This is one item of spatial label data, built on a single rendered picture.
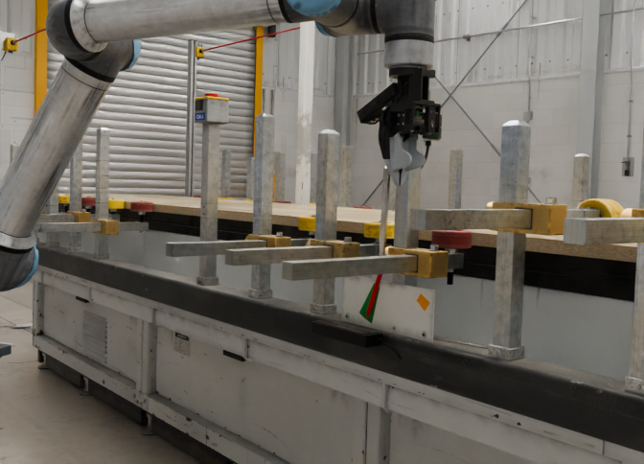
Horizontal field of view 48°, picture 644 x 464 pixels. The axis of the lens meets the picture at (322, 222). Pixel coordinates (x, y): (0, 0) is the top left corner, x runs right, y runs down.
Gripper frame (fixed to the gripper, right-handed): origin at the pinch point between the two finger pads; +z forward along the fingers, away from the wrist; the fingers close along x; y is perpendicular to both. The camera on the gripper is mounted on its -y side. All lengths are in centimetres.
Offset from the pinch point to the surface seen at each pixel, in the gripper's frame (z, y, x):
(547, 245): 11.9, 16.4, 25.4
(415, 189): 1.8, -2.6, 8.1
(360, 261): 14.9, 1.2, -9.3
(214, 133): -11, -79, 8
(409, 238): 11.4, -2.6, 7.0
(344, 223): 11, -43, 25
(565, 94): -117, -417, 709
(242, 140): -57, -815, 497
